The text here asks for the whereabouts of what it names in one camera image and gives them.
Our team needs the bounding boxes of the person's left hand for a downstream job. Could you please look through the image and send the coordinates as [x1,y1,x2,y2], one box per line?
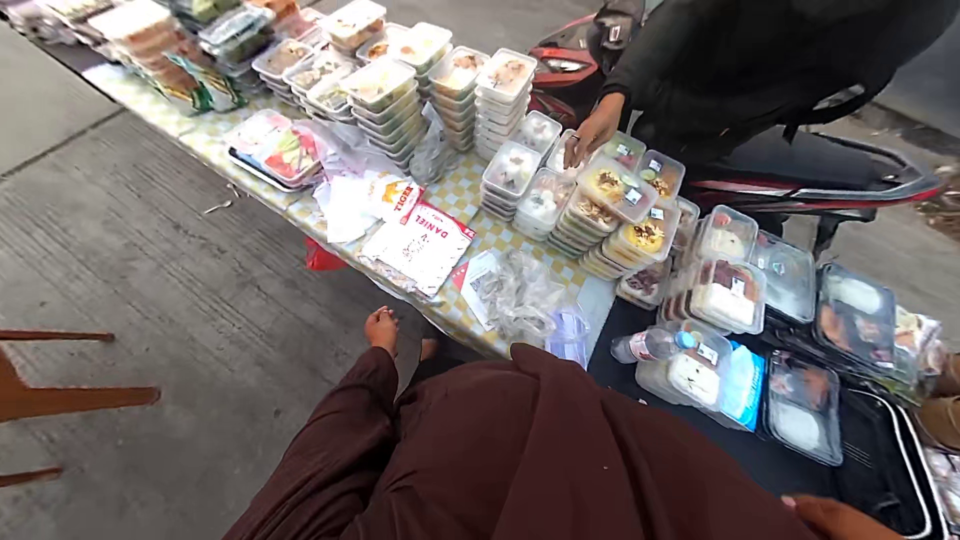
[364,306,399,360]

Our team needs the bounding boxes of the person's right hand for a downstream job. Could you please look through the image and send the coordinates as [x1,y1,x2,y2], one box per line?
[780,493,910,540]

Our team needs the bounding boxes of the person's left forearm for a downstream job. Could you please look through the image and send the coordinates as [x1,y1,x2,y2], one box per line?
[222,345,400,540]

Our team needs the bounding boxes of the black table cloth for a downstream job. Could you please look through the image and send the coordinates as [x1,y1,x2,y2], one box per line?
[588,296,849,526]

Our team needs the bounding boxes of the person's legs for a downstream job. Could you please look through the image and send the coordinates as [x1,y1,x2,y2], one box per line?
[397,321,468,396]

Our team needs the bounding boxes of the red plastic bag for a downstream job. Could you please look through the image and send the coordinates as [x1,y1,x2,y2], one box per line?
[304,236,349,273]

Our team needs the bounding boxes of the black-based rice container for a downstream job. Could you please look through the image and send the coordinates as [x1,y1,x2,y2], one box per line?
[813,262,898,378]
[763,349,845,468]

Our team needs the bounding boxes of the white card with printed square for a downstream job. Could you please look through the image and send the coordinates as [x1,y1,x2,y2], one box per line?
[452,249,502,332]

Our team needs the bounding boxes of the black bag with white piping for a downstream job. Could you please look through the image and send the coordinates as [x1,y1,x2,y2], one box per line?
[828,384,948,540]

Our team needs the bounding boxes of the white paper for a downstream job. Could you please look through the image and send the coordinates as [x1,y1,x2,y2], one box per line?
[313,172,381,245]

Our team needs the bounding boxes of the blue white box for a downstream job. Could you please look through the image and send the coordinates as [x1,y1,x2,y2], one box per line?
[717,340,768,433]

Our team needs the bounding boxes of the white bag with orange print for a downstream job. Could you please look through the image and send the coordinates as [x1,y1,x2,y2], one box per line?
[364,171,426,225]

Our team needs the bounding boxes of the yellow checkered tablecloth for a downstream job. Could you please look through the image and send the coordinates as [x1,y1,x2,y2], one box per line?
[82,61,618,363]

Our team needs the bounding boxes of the crumpled clear plastic bag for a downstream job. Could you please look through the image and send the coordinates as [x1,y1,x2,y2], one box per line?
[480,248,568,344]

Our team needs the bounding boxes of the clear container with white rice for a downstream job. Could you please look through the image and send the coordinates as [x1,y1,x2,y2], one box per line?
[635,319,735,411]

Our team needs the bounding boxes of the grey plastic bag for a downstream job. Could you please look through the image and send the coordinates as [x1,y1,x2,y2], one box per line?
[409,101,461,186]

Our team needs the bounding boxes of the crumpled purplish plastic bag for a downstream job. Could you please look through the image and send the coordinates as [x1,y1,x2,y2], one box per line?
[300,117,400,181]

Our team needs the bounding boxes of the clear container with red-green food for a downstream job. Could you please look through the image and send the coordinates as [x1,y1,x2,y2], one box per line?
[225,109,324,193]

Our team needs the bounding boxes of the purplish clear plastic container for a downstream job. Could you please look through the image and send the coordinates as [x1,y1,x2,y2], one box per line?
[545,302,592,371]

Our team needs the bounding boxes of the clear bag of food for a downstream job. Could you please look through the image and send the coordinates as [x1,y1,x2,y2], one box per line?
[892,305,944,387]

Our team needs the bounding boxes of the clear water bottle, blue cap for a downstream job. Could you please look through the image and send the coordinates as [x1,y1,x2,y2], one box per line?
[610,322,698,366]

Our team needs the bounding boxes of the stack of large rice containers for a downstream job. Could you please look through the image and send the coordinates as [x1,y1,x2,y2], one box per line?
[660,255,768,336]

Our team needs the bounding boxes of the stack of pale-green food containers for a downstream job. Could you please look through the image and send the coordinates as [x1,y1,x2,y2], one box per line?
[340,58,426,170]

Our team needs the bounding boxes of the large clear food container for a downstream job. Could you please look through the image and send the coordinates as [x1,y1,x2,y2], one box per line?
[748,229,817,326]

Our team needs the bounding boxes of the stack of noodle containers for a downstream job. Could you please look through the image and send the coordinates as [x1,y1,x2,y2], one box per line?
[546,185,623,261]

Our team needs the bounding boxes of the stack of small food containers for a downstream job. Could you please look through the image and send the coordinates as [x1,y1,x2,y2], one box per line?
[252,37,319,105]
[283,46,363,123]

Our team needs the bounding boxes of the stack of brownish food containers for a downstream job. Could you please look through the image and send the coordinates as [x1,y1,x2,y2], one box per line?
[427,45,492,154]

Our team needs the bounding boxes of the clear container with dark-red food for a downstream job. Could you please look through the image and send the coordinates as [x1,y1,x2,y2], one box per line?
[615,255,674,312]

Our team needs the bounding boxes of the stack of whitish food containers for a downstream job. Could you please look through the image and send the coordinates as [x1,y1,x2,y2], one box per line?
[473,48,539,163]

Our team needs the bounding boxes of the clear container with yellow food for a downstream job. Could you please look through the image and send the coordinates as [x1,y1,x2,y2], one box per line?
[576,153,659,225]

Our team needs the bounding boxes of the clear round-cornered food container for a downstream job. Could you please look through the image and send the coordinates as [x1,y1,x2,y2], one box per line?
[356,22,411,66]

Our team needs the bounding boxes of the stack of white-lidded containers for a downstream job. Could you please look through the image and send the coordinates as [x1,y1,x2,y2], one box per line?
[392,21,454,100]
[320,0,389,58]

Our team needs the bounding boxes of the stack of yellow rice containers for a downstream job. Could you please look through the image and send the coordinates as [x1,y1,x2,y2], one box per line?
[579,198,683,283]

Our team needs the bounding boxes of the large clear rice container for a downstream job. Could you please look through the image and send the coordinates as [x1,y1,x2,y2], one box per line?
[695,204,760,265]

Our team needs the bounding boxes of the green printed packet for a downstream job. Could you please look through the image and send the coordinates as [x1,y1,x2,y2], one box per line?
[165,51,246,115]

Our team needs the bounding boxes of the clear container with green garnish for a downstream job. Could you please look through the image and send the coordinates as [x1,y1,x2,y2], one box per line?
[594,131,648,174]

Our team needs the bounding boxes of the stack of dark-green food containers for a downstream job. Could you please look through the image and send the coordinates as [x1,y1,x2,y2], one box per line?
[197,3,280,85]

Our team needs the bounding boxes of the clear container with brown topping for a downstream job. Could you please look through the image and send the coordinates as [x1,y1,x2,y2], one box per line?
[636,149,687,209]

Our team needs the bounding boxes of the brown chair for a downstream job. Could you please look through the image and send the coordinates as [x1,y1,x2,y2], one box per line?
[0,329,162,489]

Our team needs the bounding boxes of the red black motorcycle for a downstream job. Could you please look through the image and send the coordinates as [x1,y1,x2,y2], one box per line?
[528,0,946,260]

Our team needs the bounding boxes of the stack of brown food boxes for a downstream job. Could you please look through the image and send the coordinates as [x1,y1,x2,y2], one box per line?
[88,0,202,99]

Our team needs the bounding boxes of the pile of packed food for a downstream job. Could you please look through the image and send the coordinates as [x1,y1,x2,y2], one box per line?
[0,0,114,61]

